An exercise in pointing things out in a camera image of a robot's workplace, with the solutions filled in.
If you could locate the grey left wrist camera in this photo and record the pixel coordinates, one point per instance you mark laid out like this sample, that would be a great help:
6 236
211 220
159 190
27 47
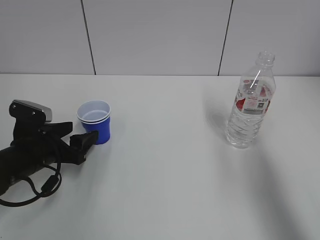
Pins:
30 112

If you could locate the clear water bottle red label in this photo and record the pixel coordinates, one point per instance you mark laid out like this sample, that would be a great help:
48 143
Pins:
252 100

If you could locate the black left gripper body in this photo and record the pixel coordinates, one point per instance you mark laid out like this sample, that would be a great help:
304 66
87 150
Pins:
44 147

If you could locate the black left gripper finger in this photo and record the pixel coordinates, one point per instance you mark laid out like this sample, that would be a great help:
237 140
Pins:
60 129
82 143

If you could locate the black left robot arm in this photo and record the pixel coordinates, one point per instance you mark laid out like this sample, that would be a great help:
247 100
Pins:
15 163

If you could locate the blue paper cup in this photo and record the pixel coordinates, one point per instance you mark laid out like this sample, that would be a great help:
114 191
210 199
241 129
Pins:
95 115

